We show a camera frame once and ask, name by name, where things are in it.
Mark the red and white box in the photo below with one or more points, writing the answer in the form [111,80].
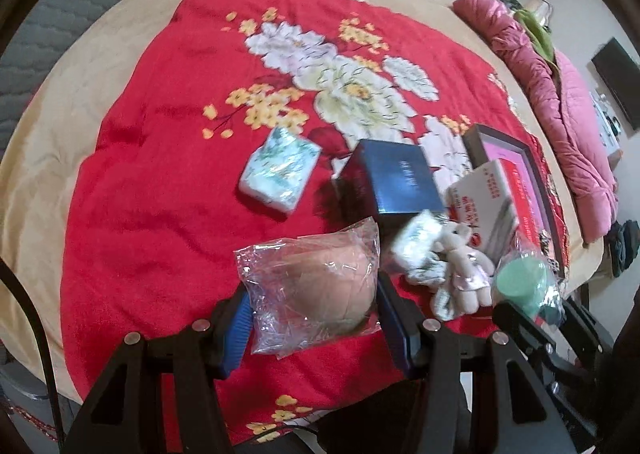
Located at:
[480,204]

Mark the green cloth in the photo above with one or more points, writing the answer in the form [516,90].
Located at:
[537,33]

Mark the brown sponge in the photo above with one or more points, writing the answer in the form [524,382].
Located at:
[325,284]

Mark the white dresser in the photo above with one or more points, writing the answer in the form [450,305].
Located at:
[607,128]

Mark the green sponge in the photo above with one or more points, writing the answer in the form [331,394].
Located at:
[520,279]

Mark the dark tray with pink lining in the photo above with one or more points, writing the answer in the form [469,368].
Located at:
[500,148]

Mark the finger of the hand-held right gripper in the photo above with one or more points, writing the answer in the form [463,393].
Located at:
[585,319]
[520,321]

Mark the beige bed sheet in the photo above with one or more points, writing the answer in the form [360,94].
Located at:
[65,133]

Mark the white floral scrunchie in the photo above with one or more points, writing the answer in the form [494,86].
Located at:
[425,279]

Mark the red floral blanket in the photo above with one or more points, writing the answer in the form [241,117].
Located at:
[175,209]

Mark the black wall television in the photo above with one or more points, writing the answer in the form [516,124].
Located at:
[620,81]

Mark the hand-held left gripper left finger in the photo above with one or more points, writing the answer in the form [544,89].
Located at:
[236,334]

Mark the dark cloth pile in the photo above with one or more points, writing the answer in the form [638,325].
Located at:
[625,249]

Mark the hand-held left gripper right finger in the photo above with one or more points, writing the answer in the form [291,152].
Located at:
[397,329]

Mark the pink quilt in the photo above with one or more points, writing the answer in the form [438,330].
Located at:
[565,123]

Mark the floral tissue pack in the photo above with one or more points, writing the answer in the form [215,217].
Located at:
[415,239]
[280,168]

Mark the small beige plush bear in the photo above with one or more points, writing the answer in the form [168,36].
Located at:
[462,259]

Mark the dark blue box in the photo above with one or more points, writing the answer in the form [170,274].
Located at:
[395,178]

